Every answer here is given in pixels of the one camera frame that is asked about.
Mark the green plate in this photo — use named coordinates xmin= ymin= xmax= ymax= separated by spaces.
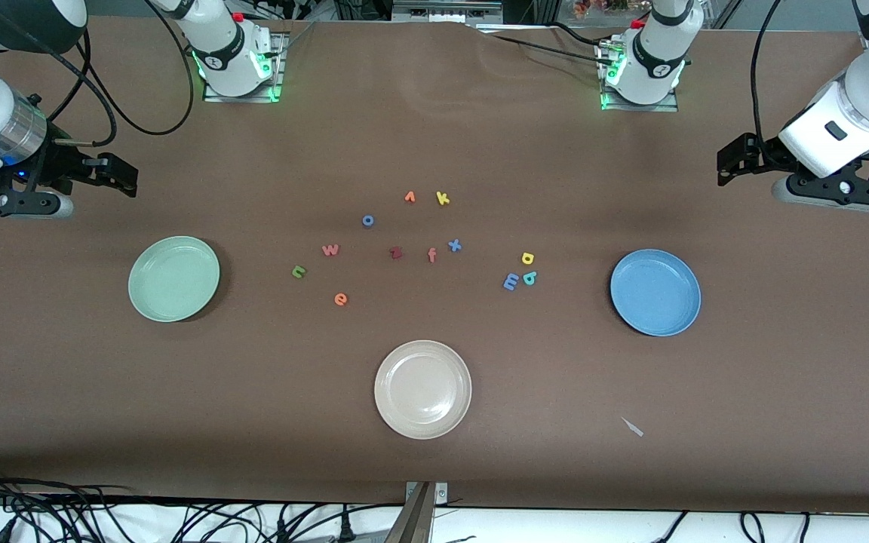
xmin=127 ymin=235 xmax=221 ymax=324

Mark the blue plate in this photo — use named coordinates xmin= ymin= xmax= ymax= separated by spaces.
xmin=610 ymin=249 xmax=702 ymax=337

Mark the grey metal box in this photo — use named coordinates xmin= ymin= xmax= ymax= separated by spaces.
xmin=392 ymin=0 xmax=503 ymax=25

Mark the beige plate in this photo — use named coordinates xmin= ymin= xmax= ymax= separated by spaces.
xmin=373 ymin=339 xmax=473 ymax=440

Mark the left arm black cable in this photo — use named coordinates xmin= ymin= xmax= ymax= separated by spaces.
xmin=750 ymin=0 xmax=786 ymax=148

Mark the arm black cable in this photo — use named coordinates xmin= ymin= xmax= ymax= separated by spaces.
xmin=0 ymin=0 xmax=195 ymax=148
xmin=750 ymin=0 xmax=786 ymax=148

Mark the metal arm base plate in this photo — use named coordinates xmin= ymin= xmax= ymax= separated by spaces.
xmin=203 ymin=30 xmax=286 ymax=103
xmin=599 ymin=41 xmax=680 ymax=113

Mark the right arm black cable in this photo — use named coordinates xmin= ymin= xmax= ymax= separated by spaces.
xmin=0 ymin=0 xmax=195 ymax=148

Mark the black cable on table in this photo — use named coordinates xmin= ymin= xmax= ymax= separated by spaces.
xmin=480 ymin=23 xmax=616 ymax=69

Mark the metal table edge bracket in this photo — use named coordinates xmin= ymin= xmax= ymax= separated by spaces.
xmin=403 ymin=481 xmax=449 ymax=543

